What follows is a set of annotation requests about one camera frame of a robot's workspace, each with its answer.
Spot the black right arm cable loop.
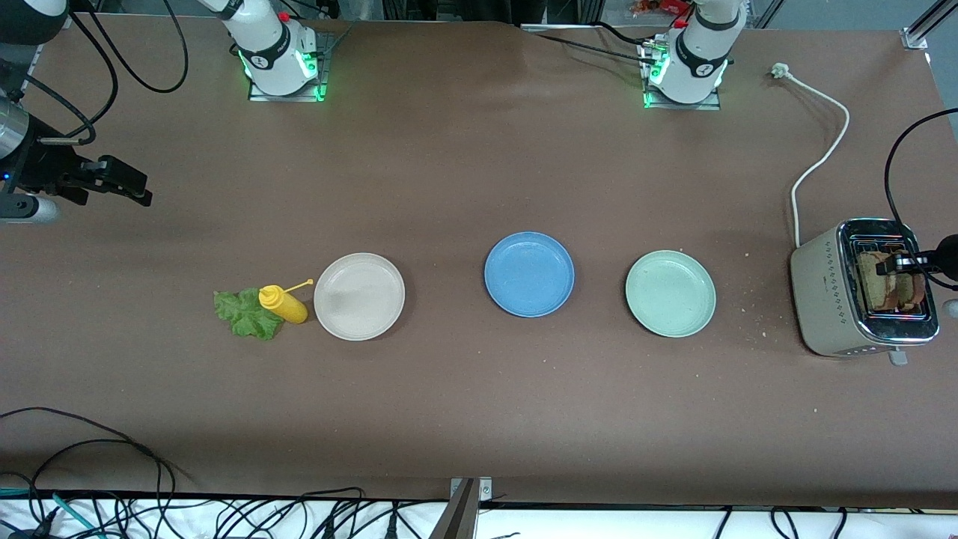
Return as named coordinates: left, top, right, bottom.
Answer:
left=75, top=0, right=189, bottom=94

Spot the beige chrome toaster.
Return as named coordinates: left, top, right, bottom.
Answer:
left=790, top=217, right=941, bottom=366

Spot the green lettuce leaf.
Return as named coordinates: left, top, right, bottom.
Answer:
left=213, top=288, right=285, bottom=341

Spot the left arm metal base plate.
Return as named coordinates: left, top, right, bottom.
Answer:
left=640, top=37, right=723, bottom=112

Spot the brown bread slice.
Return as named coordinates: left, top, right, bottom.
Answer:
left=857, top=251, right=903, bottom=313
left=894, top=271, right=927, bottom=312

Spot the teal cable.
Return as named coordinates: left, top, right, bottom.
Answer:
left=0, top=487, right=106, bottom=539

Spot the yellow mustard squeeze bottle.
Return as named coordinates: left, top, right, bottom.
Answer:
left=258, top=278, right=315, bottom=325

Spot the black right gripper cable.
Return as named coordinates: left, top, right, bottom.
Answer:
left=0, top=11, right=119, bottom=147

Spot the pale green plate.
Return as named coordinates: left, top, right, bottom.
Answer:
left=625, top=249, right=717, bottom=338

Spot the red packet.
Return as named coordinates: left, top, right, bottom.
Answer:
left=631, top=0, right=693, bottom=17

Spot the grey metal table bracket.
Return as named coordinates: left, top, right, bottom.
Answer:
left=430, top=477, right=493, bottom=539

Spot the long black table cable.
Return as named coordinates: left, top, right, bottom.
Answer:
left=30, top=438, right=165, bottom=499
left=0, top=406, right=177, bottom=495

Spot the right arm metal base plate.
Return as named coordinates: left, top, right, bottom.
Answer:
left=248, top=30, right=330, bottom=103

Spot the white power cable with plug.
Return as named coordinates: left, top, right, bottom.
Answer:
left=771, top=63, right=852, bottom=249

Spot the blue plate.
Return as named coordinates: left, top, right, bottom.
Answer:
left=483, top=231, right=576, bottom=318

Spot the beige plate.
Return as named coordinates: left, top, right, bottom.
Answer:
left=313, top=252, right=406, bottom=342

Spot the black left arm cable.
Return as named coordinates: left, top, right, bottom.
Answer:
left=885, top=109, right=958, bottom=293

